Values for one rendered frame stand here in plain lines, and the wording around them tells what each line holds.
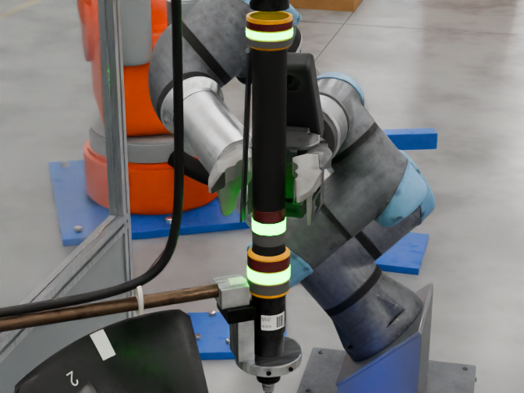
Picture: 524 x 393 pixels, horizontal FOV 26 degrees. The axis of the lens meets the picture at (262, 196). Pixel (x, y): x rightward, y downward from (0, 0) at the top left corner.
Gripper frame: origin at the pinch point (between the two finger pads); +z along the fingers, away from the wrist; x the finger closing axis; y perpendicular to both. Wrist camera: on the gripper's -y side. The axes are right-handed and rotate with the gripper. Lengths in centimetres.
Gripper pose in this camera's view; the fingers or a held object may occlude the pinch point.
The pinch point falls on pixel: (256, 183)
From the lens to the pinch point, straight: 108.2
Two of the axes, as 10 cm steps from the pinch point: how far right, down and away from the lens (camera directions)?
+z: -2.7, 3.7, -8.9
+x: -9.6, -1.0, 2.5
